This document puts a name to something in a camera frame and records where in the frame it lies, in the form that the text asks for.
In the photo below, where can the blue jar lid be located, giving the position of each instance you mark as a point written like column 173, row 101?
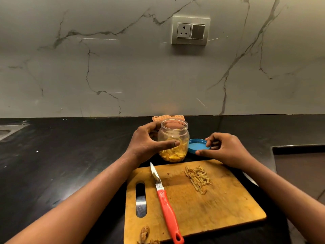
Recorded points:
column 196, row 145

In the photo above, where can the person's right hand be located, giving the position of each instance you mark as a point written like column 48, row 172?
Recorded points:
column 231, row 152

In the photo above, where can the beige cabinet door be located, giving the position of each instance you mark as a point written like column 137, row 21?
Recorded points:
column 302, row 172

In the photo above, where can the steel sink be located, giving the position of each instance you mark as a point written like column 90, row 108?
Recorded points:
column 9, row 130

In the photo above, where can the chopped ginger strips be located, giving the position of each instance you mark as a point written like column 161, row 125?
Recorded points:
column 198, row 179

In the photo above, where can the knobby ginger piece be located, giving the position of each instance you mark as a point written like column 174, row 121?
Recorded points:
column 144, row 233

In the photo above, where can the wooden cutting board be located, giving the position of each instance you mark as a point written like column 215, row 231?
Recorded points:
column 223, row 205

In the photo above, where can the orange checked cloth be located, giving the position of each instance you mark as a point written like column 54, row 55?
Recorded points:
column 158, row 117

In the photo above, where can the grey wall switch plate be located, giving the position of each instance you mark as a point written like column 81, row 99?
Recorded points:
column 190, row 30

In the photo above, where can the blue-lidded plastic jar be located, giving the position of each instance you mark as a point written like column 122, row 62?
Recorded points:
column 175, row 133

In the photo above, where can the person's left hand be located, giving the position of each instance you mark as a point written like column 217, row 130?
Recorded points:
column 142, row 147

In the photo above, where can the person's left forearm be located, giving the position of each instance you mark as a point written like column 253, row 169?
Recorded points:
column 76, row 208

